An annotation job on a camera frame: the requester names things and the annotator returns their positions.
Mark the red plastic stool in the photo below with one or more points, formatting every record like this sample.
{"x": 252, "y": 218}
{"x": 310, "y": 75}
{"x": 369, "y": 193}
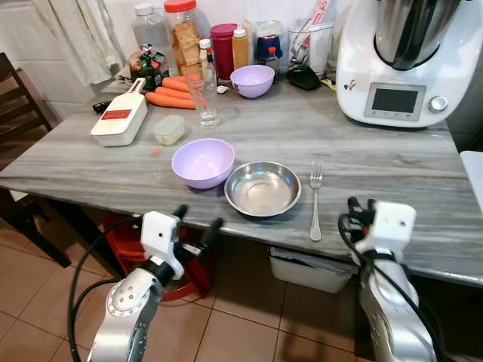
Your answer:
{"x": 192, "y": 277}

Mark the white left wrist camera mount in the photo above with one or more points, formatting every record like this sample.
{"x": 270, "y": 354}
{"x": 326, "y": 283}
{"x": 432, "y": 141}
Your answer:
{"x": 160, "y": 234}

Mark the silver metal fork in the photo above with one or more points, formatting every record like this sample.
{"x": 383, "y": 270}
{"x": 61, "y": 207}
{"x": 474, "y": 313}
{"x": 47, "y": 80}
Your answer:
{"x": 315, "y": 211}

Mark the clear jar with blue contents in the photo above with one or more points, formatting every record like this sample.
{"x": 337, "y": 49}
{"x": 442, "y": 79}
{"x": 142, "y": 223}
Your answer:
{"x": 269, "y": 38}

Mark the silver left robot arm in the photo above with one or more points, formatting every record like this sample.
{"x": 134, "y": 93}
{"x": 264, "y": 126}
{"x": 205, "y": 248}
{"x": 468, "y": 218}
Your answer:
{"x": 128, "y": 309}

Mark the white grater with red label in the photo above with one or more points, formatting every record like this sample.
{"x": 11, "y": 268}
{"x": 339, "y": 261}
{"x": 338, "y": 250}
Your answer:
{"x": 121, "y": 121}

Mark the clear plastic bottle white cap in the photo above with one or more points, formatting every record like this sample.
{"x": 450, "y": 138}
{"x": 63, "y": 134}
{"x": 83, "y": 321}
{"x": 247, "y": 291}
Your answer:
{"x": 149, "y": 30}

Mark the hanging white towel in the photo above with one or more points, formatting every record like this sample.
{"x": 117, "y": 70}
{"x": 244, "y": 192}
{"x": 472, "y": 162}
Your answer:
{"x": 79, "y": 38}

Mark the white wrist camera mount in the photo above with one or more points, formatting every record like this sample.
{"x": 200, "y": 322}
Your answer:
{"x": 392, "y": 222}
{"x": 160, "y": 234}

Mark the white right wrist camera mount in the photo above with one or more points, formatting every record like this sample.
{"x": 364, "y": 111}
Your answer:
{"x": 392, "y": 222}

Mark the long orange carrot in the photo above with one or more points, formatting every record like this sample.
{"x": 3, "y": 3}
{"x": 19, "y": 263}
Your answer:
{"x": 167, "y": 100}

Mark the dark sauce bottle white cap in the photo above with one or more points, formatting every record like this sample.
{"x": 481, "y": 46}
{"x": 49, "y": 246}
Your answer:
{"x": 206, "y": 56}

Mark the stainless steel bowl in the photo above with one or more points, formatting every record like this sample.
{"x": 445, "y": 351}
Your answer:
{"x": 263, "y": 190}

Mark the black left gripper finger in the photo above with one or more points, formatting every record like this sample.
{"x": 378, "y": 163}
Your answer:
{"x": 180, "y": 212}
{"x": 212, "y": 231}

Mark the large purple plastic bowl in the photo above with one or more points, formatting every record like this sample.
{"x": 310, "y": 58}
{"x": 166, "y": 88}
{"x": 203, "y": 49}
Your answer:
{"x": 202, "y": 162}

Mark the green snack packet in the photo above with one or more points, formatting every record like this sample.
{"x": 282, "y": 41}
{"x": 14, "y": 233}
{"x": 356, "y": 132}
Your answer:
{"x": 148, "y": 66}

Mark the white kitchen cooking machine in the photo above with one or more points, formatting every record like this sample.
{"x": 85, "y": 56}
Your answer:
{"x": 407, "y": 68}

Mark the clear drinking glass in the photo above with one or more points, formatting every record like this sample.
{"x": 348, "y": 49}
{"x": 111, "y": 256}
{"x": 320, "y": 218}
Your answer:
{"x": 204, "y": 102}

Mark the white plastic bin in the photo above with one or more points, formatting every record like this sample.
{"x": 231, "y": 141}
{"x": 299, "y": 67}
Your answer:
{"x": 309, "y": 270}

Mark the dark red canister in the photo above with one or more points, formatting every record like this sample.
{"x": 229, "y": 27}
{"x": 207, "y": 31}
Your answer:
{"x": 223, "y": 49}

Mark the small black device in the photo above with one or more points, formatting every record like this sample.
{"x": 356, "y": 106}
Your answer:
{"x": 102, "y": 106}

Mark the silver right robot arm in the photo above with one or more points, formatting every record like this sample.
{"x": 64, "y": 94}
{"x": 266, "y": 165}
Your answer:
{"x": 392, "y": 309}

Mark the yellow sauce bottle white cap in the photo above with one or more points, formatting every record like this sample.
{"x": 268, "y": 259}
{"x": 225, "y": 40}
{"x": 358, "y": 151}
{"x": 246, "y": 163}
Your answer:
{"x": 240, "y": 49}

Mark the clear container with utensils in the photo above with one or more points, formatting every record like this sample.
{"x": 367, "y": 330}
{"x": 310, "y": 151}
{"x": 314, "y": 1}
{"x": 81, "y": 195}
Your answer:
{"x": 311, "y": 45}

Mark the small pale green container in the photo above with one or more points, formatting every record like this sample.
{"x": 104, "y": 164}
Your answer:
{"x": 169, "y": 130}

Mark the black rounded object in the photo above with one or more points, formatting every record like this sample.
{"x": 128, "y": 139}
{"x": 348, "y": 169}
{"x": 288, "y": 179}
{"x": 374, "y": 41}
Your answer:
{"x": 303, "y": 78}

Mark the dark wooden chair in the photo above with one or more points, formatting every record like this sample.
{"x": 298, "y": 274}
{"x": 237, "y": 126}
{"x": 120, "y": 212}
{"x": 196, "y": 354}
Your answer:
{"x": 23, "y": 105}

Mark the small bottle red cap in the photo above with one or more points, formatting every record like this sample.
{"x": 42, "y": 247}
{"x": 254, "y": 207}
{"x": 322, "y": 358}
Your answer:
{"x": 272, "y": 59}

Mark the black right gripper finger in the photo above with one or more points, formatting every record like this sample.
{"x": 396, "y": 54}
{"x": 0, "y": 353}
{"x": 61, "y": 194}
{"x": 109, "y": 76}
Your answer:
{"x": 370, "y": 207}
{"x": 355, "y": 206}

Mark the red-lidded jar of crackers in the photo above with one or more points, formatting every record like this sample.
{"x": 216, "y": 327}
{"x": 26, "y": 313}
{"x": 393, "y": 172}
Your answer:
{"x": 186, "y": 38}

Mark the small purple plastic bowl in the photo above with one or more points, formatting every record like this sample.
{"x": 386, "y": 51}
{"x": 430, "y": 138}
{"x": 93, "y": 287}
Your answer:
{"x": 252, "y": 81}

